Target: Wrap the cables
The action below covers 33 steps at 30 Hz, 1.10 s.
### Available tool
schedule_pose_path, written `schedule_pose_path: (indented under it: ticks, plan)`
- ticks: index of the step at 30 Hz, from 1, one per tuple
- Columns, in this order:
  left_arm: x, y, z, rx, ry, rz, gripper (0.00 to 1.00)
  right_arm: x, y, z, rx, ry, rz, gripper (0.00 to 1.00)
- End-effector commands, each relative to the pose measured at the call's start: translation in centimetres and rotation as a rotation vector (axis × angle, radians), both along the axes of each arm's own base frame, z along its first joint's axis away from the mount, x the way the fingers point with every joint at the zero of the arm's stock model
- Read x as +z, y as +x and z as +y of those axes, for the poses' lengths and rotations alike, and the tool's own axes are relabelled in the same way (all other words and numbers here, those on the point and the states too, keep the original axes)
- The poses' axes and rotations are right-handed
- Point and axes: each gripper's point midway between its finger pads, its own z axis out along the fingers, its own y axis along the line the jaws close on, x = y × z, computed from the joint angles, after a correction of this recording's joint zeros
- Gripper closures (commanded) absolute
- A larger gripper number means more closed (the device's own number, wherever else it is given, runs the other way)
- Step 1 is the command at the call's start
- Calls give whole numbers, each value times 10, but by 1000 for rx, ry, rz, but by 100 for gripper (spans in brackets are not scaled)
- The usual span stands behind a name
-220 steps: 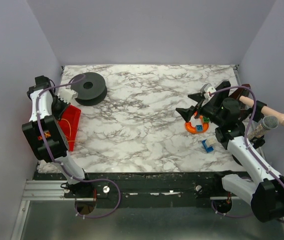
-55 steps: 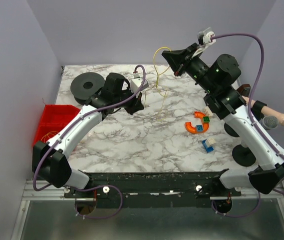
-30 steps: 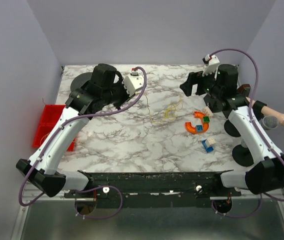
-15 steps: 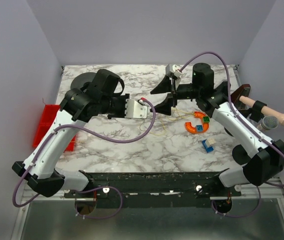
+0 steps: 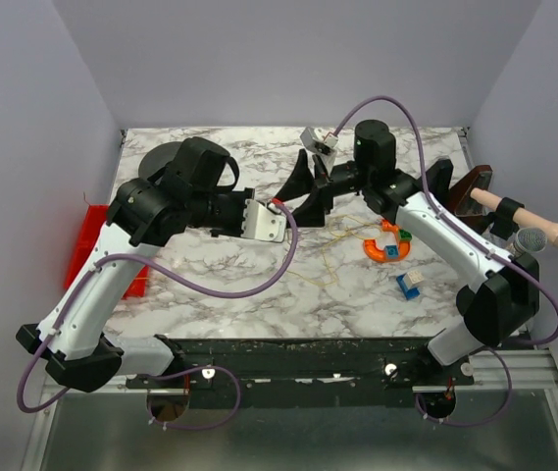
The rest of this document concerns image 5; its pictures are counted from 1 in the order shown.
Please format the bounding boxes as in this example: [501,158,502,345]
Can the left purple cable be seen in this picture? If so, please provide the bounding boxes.
[17,200,300,432]

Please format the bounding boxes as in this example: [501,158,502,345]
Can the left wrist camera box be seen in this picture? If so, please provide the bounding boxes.
[241,199,287,243]

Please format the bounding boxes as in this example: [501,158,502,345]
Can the grey microphone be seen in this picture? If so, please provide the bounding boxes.
[505,227,548,260]

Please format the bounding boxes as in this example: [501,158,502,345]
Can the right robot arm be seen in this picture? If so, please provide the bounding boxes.
[277,120,539,367]

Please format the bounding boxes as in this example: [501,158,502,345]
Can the blue white toy block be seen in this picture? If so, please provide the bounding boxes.
[396,270,425,300]

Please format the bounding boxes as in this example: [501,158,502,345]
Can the black cable spool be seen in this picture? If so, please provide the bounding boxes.
[137,141,181,180]

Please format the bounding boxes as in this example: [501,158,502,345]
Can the yellow wire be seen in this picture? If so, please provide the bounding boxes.
[287,214,387,288]

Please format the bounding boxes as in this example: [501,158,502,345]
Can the red plastic bin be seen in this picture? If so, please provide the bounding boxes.
[63,204,149,299]

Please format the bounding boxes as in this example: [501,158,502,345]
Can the aluminium rail frame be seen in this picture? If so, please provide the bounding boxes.
[25,340,558,470]

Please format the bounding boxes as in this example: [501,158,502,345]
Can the beige handle with black clamp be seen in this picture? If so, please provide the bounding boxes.
[470,188,558,247]

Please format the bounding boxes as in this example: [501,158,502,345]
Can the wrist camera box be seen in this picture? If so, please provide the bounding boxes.
[300,127,338,172]
[241,199,287,243]

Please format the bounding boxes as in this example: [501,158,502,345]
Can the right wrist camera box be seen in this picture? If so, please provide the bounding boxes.
[300,127,338,172]

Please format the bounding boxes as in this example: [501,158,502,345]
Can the brown triangular stand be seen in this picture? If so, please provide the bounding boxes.
[444,165,495,235]

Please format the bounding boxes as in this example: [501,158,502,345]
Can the orange curved toy track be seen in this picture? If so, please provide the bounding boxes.
[363,219,413,263]

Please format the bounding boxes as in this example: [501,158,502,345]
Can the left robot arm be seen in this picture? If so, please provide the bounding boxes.
[17,137,255,393]

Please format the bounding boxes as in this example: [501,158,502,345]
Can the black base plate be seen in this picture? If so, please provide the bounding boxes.
[65,337,476,411]

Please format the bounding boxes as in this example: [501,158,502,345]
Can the black triangular stand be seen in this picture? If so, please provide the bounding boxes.
[418,156,454,206]

